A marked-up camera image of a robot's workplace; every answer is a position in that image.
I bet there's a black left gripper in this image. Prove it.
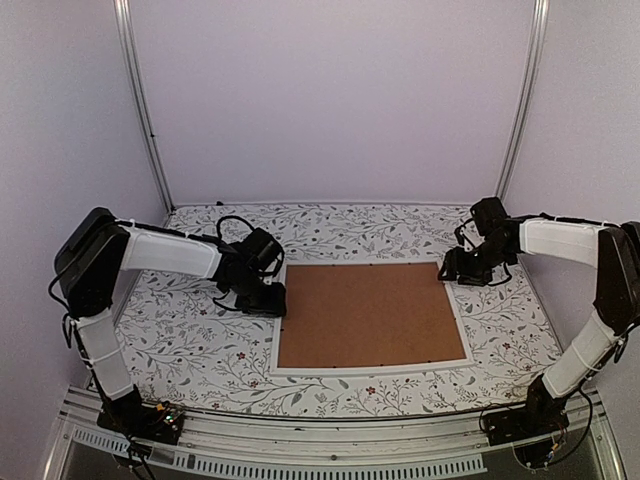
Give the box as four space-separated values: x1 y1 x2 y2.
228 273 286 317

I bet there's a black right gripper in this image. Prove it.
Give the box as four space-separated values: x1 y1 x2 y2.
437 239 514 287

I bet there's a brown frame backing board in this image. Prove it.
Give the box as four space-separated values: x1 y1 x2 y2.
277 262 467 370

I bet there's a white picture frame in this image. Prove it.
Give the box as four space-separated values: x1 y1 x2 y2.
269 258 476 378

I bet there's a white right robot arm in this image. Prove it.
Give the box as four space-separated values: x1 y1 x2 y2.
438 216 639 436

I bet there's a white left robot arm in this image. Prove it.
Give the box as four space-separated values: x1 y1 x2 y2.
54 207 286 434

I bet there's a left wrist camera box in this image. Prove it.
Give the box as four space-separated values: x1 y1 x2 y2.
241 228 284 276

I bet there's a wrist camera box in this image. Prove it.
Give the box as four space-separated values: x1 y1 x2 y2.
470 197 508 237
241 228 284 276

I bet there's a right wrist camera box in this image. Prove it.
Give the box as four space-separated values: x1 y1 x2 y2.
470 197 508 237

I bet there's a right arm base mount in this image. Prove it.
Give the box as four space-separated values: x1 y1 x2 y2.
479 375 569 446

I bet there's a front aluminium rail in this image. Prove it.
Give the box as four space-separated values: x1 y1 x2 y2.
43 388 628 479

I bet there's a right aluminium corner post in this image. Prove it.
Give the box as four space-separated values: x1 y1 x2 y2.
495 0 550 201

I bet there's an aluminium corner post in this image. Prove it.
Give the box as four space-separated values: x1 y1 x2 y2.
113 0 175 214
495 0 550 201

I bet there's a left aluminium corner post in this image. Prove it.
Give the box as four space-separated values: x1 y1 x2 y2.
113 0 175 214

